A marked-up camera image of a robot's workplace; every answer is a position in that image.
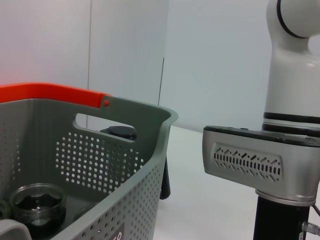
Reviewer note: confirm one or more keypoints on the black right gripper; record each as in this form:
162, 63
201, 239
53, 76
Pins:
280, 220

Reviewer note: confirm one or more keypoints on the glass teapot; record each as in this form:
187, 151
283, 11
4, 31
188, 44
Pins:
40, 225
3, 210

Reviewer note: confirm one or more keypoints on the grey perforated plastic storage basket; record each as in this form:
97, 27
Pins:
125, 200

